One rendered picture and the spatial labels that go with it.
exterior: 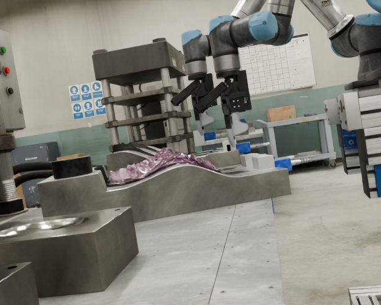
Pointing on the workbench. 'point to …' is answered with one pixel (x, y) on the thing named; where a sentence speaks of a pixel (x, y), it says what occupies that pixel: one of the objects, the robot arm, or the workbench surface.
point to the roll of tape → (72, 167)
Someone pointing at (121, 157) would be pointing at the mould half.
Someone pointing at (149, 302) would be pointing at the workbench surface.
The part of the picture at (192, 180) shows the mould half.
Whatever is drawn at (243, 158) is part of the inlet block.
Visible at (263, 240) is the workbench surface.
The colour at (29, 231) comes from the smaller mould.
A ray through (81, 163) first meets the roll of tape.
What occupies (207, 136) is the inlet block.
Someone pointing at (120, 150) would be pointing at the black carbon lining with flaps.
